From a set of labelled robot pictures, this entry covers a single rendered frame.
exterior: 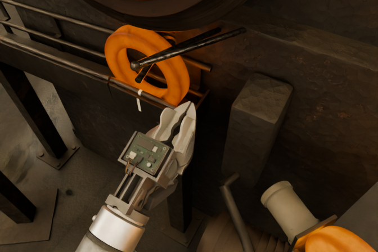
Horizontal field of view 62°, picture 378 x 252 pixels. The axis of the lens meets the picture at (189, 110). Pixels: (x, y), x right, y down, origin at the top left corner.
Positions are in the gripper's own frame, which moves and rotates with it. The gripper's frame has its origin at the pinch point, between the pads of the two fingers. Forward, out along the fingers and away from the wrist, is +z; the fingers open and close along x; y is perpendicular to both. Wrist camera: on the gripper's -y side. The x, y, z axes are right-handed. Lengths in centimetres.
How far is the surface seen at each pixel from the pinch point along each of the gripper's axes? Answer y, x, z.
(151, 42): 7.3, 9.5, 6.1
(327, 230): 1.8, -27.0, -8.4
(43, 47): -14, 49, 4
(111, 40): 4.6, 18.5, 4.9
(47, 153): -71, 71, -22
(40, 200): -66, 57, -38
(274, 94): 2.7, -12.5, 7.6
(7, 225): -62, 61, -51
